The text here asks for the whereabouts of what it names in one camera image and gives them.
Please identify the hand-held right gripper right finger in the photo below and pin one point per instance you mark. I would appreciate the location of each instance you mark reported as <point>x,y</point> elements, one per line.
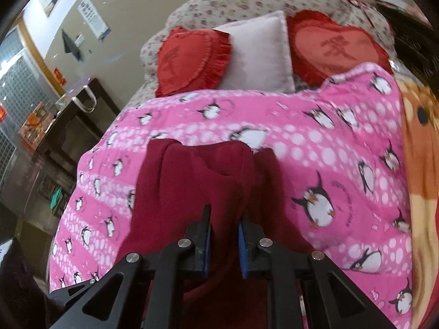
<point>243,250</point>

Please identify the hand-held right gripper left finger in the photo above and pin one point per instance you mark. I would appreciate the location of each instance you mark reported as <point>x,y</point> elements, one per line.
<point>205,246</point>

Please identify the dark red sweater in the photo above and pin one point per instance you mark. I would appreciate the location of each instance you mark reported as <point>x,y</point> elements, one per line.
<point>192,185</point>

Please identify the pink penguin blanket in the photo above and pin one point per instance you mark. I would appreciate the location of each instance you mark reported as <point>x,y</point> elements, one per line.
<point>291,137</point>

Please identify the green object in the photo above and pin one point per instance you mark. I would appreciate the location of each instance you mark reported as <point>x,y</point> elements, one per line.
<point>57,198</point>

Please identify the dark wooden side table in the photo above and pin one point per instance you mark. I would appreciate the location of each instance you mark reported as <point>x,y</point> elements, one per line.
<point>68,133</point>

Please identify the red heart pillow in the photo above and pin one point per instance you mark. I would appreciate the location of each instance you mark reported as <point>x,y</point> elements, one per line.
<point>336,48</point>
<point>188,58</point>

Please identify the clear plastic bag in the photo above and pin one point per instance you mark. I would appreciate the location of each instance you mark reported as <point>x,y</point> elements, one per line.
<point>85,99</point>

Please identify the pale pink square pillow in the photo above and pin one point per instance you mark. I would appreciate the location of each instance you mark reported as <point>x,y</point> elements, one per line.
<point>260,51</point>

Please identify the orange cartoon blanket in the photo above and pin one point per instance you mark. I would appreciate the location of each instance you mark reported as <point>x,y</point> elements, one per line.
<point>422,144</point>

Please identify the orange printed box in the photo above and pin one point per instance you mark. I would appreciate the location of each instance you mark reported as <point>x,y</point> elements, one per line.
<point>36,123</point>

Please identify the glass block window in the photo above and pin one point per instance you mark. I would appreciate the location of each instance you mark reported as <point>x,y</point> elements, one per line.
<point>20,85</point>

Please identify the dark carved wooden cabinet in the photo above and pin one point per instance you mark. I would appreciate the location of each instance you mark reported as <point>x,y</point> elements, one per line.
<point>411,41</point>

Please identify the orange wall sticker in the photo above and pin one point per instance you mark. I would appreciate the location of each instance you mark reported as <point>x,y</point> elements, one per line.
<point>60,77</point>

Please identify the white wall switch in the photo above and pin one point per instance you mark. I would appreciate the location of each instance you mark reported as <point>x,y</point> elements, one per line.
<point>79,39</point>

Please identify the dark cloth on wall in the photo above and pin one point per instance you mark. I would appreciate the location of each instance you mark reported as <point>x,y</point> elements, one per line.
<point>70,44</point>

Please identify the white wall poster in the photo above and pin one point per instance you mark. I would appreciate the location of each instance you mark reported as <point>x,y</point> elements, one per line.
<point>92,19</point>

